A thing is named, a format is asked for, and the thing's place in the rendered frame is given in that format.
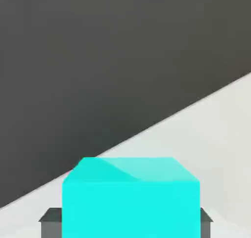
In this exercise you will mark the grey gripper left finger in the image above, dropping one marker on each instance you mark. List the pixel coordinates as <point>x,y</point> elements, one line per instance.
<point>51,223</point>

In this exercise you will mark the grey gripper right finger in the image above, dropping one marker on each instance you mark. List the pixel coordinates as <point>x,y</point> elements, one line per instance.
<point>205,225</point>

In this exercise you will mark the small cyan cube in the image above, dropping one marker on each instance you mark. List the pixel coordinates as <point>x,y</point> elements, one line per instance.
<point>131,206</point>

